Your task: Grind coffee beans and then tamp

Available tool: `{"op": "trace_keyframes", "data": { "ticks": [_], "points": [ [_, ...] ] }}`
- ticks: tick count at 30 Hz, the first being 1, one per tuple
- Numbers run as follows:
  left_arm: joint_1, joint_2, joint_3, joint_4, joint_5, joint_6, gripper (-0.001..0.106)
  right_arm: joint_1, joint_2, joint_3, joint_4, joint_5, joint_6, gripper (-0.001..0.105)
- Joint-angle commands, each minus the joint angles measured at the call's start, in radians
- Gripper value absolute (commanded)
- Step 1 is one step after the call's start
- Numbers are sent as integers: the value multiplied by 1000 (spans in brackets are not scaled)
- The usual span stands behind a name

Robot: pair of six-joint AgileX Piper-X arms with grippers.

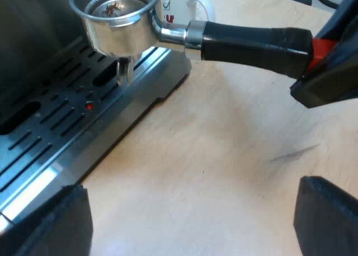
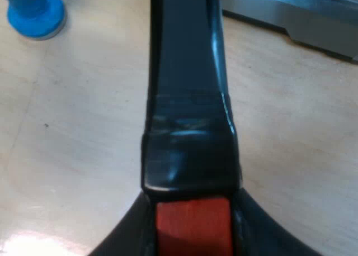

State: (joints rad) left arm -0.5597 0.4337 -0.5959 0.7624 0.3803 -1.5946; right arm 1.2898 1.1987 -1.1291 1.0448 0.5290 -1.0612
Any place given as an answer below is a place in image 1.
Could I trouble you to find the steel espresso machine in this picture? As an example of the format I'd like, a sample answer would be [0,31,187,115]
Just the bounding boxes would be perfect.
[0,0,192,232]

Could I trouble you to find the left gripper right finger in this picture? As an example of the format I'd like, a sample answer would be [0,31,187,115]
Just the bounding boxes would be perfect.
[292,175,358,256]

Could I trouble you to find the filter holder with red-ended handle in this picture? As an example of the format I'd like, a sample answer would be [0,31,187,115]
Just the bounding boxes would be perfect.
[68,0,340,87]

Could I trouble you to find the white mug with red and black print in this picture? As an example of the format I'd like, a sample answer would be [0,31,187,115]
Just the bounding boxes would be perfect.
[161,0,216,26]

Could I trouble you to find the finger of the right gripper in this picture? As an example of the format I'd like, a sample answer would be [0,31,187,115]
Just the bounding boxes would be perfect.
[317,0,358,42]
[289,29,358,109]

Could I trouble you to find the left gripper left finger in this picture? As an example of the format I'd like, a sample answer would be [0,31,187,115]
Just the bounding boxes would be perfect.
[10,184,95,256]

